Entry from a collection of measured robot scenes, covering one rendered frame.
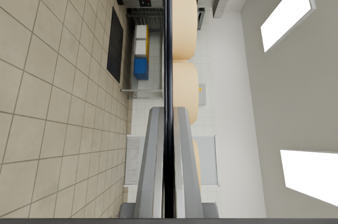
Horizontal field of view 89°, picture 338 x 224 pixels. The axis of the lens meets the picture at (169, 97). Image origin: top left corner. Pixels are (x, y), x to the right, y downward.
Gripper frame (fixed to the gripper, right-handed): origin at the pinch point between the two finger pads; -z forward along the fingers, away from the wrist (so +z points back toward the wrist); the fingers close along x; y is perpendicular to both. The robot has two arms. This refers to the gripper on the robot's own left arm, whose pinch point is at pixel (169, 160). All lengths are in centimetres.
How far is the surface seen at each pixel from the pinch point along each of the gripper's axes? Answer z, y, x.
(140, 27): -405, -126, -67
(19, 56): -101, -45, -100
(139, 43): -371, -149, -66
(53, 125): -94, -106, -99
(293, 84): -220, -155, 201
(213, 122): -269, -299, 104
